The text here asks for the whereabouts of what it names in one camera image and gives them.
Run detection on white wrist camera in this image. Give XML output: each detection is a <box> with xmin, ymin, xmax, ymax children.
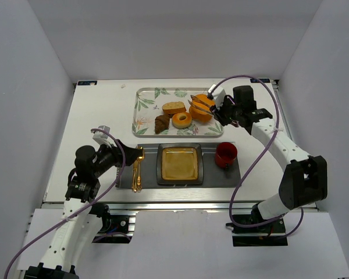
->
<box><xmin>92</xmin><ymin>126</ymin><xmax>111</xmax><ymax>147</ymax></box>
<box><xmin>207</xmin><ymin>84</ymin><xmax>226</xmax><ymax>109</ymax></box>

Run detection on black square plate, tan centre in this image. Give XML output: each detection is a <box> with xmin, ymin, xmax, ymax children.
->
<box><xmin>156</xmin><ymin>143</ymin><xmax>204</xmax><ymax>185</ymax></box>

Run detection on dark grey placemat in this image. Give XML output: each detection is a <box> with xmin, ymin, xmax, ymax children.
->
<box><xmin>115</xmin><ymin>142</ymin><xmax>242</xmax><ymax>189</ymax></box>

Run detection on left blue corner label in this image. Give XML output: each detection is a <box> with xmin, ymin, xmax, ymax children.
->
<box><xmin>77</xmin><ymin>80</ymin><xmax>97</xmax><ymax>86</ymax></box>

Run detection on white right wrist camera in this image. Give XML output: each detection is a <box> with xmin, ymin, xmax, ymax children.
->
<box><xmin>207</xmin><ymin>84</ymin><xmax>226</xmax><ymax>109</ymax></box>

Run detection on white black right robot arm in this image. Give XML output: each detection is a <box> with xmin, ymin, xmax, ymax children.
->
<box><xmin>207</xmin><ymin>84</ymin><xmax>328</xmax><ymax>229</ymax></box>

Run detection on right blue corner label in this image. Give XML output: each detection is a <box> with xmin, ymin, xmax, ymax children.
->
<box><xmin>250</xmin><ymin>78</ymin><xmax>271</xmax><ymax>84</ymax></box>

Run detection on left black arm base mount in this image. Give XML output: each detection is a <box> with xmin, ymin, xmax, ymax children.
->
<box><xmin>90</xmin><ymin>203</ymin><xmax>136</xmax><ymax>244</ymax></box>

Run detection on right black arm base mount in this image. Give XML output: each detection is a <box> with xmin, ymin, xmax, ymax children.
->
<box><xmin>226</xmin><ymin>219</ymin><xmax>288</xmax><ymax>247</ymax></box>

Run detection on gold knife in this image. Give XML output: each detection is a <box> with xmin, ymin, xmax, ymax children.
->
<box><xmin>132</xmin><ymin>160</ymin><xmax>138</xmax><ymax>192</ymax></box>

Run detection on orange ring bagel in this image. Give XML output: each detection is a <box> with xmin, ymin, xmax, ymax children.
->
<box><xmin>172</xmin><ymin>112</ymin><xmax>193</xmax><ymax>128</ymax></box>

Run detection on round orange bun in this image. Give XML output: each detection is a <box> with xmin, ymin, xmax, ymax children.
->
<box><xmin>189</xmin><ymin>106</ymin><xmax>213</xmax><ymax>123</ymax></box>

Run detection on floral leaf-pattern serving tray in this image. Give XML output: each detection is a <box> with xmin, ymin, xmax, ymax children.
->
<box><xmin>131</xmin><ymin>87</ymin><xmax>223</xmax><ymax>137</ymax></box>

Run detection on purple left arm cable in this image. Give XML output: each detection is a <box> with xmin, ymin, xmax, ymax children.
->
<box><xmin>2</xmin><ymin>128</ymin><xmax>126</xmax><ymax>279</ymax></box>

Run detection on red cup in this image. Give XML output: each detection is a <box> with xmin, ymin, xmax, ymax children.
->
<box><xmin>215</xmin><ymin>142</ymin><xmax>238</xmax><ymax>170</ymax></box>

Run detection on dark brown croissant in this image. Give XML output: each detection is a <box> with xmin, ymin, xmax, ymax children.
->
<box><xmin>155</xmin><ymin>114</ymin><xmax>170</xmax><ymax>134</ymax></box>

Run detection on sliced bread loaf piece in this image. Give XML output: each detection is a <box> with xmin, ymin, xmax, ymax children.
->
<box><xmin>162</xmin><ymin>101</ymin><xmax>187</xmax><ymax>115</ymax></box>

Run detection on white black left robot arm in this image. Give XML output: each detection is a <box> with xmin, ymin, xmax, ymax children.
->
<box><xmin>24</xmin><ymin>139</ymin><xmax>144</xmax><ymax>278</ymax></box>

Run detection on blue corner label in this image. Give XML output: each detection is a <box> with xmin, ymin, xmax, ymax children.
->
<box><xmin>77</xmin><ymin>80</ymin><xmax>97</xmax><ymax>86</ymax></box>
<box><xmin>250</xmin><ymin>78</ymin><xmax>271</xmax><ymax>84</ymax></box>

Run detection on silver metal tongs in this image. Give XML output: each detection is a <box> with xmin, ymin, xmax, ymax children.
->
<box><xmin>189</xmin><ymin>94</ymin><xmax>215</xmax><ymax>114</ymax></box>

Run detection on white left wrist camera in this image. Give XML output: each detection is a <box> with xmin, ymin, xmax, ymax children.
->
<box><xmin>92</xmin><ymin>126</ymin><xmax>111</xmax><ymax>147</ymax></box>

